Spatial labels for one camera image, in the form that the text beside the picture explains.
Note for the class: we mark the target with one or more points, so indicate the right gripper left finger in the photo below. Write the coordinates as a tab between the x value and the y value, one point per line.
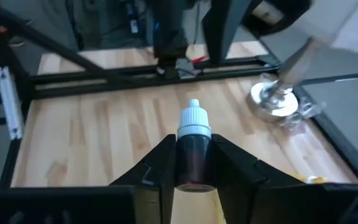
154	193

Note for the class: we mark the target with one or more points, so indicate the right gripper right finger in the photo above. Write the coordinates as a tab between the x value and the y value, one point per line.
244	193

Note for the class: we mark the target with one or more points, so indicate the small food coloring bottle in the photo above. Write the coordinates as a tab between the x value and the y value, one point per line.
194	155

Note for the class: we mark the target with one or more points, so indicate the small red object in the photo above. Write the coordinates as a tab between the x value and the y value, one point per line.
199	59

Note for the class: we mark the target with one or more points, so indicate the silver aluminium extrusion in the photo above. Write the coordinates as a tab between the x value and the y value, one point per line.
9	102

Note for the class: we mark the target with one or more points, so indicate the black aluminium rig frame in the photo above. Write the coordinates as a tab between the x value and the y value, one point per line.
57	48

